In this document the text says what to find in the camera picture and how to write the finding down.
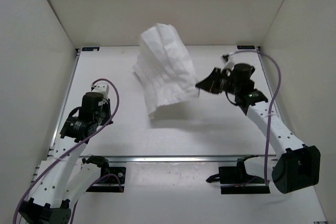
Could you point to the white pleated skirt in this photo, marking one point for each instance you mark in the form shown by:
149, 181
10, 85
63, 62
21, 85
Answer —
164, 68

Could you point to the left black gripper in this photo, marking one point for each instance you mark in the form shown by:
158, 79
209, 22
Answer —
107, 118

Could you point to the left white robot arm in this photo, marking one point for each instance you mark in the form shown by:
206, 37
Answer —
54, 194

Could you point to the right blue corner label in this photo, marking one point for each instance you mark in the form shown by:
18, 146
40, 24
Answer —
245, 47

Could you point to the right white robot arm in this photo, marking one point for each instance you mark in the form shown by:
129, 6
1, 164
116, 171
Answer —
297, 165

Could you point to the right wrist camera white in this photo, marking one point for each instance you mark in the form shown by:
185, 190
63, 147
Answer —
228, 61

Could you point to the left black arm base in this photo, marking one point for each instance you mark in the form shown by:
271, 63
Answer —
112, 178

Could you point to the aluminium front rail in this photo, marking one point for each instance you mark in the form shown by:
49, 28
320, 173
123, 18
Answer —
173, 159

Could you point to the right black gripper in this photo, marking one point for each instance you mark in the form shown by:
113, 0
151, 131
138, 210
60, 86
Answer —
209, 84

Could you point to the blue corner label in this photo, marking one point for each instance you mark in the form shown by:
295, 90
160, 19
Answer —
245, 47
90, 49

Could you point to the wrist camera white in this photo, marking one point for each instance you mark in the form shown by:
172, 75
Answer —
102, 88
228, 61

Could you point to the left blue corner label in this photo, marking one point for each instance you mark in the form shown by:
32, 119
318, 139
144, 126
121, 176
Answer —
90, 49

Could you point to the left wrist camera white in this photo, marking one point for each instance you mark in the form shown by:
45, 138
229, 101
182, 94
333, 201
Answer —
102, 88

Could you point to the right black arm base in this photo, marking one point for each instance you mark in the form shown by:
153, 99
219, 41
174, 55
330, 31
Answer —
235, 181

